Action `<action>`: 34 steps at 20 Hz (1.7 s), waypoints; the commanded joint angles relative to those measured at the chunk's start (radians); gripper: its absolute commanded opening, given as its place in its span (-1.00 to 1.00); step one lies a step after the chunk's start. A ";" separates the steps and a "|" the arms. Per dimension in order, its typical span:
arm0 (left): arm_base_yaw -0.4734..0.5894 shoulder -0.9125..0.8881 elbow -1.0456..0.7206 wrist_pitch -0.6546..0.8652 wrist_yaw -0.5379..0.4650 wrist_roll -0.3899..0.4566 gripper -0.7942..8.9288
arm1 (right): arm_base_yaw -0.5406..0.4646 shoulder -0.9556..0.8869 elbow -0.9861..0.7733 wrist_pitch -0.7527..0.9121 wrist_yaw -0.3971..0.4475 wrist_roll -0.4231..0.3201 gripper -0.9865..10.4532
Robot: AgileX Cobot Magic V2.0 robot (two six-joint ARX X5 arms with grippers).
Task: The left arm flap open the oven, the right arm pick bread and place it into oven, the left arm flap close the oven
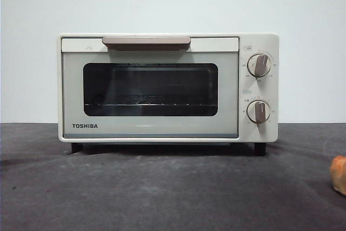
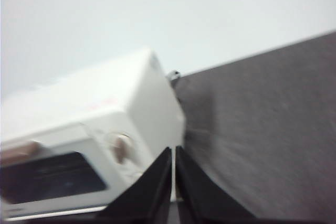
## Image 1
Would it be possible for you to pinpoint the cream Toshiba toaster oven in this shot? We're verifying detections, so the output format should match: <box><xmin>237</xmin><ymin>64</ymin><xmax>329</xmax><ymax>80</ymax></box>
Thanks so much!
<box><xmin>56</xmin><ymin>32</ymin><xmax>281</xmax><ymax>157</ymax></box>

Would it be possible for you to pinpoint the metal wire oven rack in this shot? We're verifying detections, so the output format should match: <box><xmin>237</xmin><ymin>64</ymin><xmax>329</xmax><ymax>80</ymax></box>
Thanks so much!
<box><xmin>84</xmin><ymin>102</ymin><xmax>209</xmax><ymax>108</ymax></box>

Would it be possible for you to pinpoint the orange-brown bread roll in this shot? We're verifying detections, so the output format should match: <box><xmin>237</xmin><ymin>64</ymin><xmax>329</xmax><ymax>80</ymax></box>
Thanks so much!
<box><xmin>329</xmin><ymin>155</ymin><xmax>346</xmax><ymax>197</ymax></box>

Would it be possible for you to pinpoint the cream round oven knob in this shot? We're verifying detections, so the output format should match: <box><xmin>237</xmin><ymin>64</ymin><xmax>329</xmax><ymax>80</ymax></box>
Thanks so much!
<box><xmin>246</xmin><ymin>100</ymin><xmax>271</xmax><ymax>124</ymax></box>
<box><xmin>247</xmin><ymin>53</ymin><xmax>272</xmax><ymax>78</ymax></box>

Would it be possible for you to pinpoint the oven door with glass window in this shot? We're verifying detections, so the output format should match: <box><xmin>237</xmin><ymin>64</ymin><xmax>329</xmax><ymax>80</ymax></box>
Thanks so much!
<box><xmin>61</xmin><ymin>36</ymin><xmax>240</xmax><ymax>140</ymax></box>

